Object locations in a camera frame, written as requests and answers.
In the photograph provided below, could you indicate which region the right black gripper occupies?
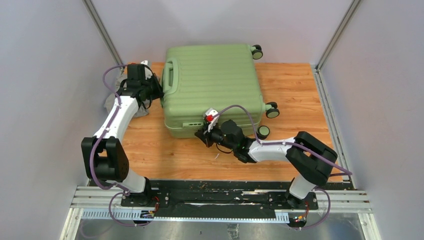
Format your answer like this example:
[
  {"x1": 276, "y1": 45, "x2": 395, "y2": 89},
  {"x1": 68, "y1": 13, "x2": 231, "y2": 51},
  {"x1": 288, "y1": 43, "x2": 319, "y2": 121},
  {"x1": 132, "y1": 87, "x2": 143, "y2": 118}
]
[{"x1": 194, "y1": 120, "x2": 237, "y2": 152}]

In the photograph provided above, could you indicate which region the green suitcase wheel front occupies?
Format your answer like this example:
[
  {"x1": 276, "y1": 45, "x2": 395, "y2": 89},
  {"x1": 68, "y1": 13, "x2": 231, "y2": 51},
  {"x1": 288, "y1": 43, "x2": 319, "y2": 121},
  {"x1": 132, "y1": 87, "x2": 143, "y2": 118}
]
[{"x1": 256, "y1": 125, "x2": 271, "y2": 140}]

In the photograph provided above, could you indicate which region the green suitcase wheel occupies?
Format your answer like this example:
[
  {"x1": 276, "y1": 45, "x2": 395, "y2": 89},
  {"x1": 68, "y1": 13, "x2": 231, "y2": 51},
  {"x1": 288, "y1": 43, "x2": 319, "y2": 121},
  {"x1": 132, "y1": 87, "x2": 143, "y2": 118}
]
[
  {"x1": 250, "y1": 44, "x2": 264, "y2": 60},
  {"x1": 256, "y1": 125, "x2": 271, "y2": 140}
]

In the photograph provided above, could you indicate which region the green suitcase blue lining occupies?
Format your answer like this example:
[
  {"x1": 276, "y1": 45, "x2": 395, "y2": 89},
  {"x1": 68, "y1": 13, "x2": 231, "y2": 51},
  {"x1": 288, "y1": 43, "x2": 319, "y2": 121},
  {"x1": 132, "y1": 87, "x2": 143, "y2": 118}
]
[{"x1": 161, "y1": 43, "x2": 266, "y2": 138}]

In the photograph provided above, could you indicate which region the green suitcase wheel lid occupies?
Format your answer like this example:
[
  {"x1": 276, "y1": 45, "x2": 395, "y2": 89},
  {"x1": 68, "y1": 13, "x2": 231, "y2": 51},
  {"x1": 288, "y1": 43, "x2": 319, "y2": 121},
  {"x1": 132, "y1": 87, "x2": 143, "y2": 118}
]
[{"x1": 265, "y1": 101, "x2": 280, "y2": 119}]

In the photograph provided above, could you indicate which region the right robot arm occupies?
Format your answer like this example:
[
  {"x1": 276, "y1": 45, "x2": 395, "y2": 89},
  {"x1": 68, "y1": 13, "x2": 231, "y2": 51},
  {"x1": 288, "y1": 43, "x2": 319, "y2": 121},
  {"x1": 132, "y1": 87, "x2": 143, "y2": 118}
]
[{"x1": 194, "y1": 120, "x2": 338, "y2": 209}]

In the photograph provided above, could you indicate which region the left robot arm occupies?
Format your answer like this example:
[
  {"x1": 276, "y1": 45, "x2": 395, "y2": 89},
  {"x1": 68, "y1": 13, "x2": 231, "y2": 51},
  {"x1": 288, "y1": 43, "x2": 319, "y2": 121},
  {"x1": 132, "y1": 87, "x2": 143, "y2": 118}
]
[{"x1": 81, "y1": 60, "x2": 164, "y2": 207}]

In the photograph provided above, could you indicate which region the crumpled grey-green cloth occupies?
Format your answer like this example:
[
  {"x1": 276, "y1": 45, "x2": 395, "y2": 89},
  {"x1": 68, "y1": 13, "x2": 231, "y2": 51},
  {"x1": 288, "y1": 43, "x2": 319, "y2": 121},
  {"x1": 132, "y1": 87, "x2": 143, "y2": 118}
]
[{"x1": 103, "y1": 74, "x2": 149, "y2": 118}]

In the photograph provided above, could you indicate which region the green suitcase wheel rear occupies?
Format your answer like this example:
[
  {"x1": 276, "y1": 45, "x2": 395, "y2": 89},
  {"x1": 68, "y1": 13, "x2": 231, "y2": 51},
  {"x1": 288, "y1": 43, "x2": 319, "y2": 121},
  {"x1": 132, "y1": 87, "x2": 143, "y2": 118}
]
[{"x1": 250, "y1": 44, "x2": 264, "y2": 60}]

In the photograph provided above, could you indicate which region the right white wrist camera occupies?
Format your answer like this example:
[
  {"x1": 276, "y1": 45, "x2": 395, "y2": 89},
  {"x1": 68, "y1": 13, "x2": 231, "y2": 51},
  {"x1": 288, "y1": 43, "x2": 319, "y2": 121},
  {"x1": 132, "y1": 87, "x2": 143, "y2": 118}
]
[{"x1": 203, "y1": 107, "x2": 219, "y2": 134}]

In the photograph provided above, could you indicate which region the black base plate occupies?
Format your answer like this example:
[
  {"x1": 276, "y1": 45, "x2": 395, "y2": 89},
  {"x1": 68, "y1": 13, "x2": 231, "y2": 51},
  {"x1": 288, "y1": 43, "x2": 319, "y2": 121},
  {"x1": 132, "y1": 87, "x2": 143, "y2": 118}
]
[{"x1": 120, "y1": 180, "x2": 319, "y2": 219}]

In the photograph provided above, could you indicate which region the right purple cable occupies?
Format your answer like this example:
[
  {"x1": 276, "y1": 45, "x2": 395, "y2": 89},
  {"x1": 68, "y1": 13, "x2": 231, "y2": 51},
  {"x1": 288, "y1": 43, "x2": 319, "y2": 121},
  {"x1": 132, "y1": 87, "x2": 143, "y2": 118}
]
[{"x1": 204, "y1": 104, "x2": 353, "y2": 231}]

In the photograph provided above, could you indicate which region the aluminium frame rail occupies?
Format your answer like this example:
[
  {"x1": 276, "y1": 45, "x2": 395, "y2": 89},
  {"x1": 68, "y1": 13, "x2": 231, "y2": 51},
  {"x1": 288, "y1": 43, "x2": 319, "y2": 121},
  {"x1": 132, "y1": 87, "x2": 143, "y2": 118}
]
[{"x1": 60, "y1": 180, "x2": 381, "y2": 240}]

